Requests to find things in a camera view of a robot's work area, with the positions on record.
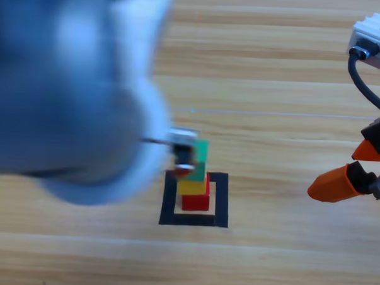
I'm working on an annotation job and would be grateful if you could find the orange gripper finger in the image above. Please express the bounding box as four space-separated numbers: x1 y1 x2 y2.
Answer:
350 138 380 163
307 159 378 206
172 165 195 179

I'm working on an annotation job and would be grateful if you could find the yellow wooden cube block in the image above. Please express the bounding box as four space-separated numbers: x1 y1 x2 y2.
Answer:
177 177 207 197

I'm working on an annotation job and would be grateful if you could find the green wooden cube block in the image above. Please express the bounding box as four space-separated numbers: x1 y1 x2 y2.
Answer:
181 138 211 183

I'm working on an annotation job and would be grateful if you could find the red wooden cube block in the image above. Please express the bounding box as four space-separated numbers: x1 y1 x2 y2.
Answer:
181 172 212 212

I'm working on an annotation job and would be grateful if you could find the black tape rectangle outline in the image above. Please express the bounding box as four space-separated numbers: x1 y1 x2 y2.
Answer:
158 169 232 229

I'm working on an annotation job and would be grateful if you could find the black camera cable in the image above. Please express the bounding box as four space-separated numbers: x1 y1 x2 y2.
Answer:
345 45 380 117

